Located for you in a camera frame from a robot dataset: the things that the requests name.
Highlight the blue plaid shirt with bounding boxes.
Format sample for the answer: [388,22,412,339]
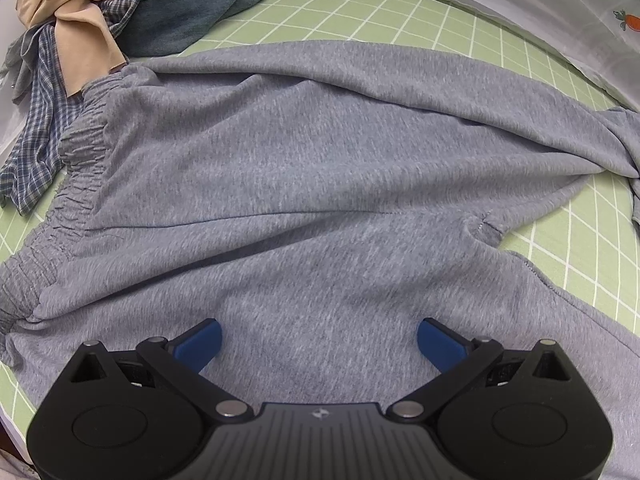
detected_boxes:
[0,0,281,217]

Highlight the beige cloth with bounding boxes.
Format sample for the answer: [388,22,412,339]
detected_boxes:
[15,0,176,100]

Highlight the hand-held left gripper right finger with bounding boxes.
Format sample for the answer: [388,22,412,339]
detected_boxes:
[387,318,581,423]

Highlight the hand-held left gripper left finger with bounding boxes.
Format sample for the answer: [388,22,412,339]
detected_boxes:
[62,319,253,423]

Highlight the grey printed sheet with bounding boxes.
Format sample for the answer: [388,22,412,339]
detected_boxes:
[277,0,640,111]

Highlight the blue denim garment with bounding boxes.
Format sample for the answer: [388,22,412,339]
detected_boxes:
[117,0,266,58]

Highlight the grey sweatpants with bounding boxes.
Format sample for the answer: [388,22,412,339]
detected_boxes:
[0,40,640,480]

